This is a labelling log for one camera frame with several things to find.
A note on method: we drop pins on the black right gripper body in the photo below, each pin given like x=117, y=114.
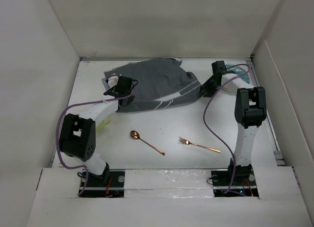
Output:
x=210, y=87

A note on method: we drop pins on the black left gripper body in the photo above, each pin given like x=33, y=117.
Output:
x=129, y=99

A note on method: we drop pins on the grey cloth placemat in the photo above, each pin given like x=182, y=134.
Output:
x=162, y=83

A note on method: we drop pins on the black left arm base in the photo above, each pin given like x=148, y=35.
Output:
x=96, y=188

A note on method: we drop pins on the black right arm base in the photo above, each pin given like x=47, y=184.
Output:
x=241, y=187

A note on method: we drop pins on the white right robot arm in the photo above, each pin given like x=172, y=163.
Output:
x=250, y=110

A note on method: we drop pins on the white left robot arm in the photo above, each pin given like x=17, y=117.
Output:
x=76, y=127

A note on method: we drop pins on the teal and red plate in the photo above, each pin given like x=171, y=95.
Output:
x=239, y=70

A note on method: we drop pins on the pale yellow mug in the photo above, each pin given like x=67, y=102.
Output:
x=101, y=126

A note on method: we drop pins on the copper spoon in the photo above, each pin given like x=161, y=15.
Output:
x=136, y=136

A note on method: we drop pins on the copper fork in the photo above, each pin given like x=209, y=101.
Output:
x=187, y=142

